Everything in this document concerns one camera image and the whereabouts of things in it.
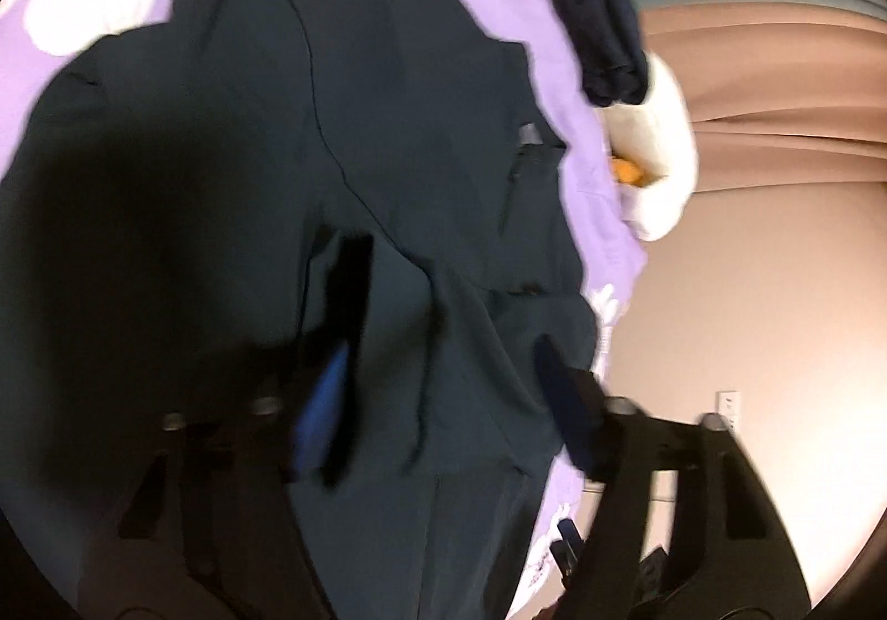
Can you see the dark green jacket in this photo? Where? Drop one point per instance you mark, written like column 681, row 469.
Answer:
column 388, row 142

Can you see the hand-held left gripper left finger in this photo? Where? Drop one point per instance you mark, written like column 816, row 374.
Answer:
column 322, row 415

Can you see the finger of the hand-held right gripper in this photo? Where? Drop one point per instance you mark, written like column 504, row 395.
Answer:
column 566, row 544

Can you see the white wall outlet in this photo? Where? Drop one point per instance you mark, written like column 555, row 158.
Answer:
column 728, row 408

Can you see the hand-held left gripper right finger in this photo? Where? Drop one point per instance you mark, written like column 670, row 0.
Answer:
column 568, row 412

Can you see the folded navy garment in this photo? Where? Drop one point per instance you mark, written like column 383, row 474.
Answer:
column 596, row 3

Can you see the white plush toy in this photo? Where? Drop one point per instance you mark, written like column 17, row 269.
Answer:
column 665, row 128

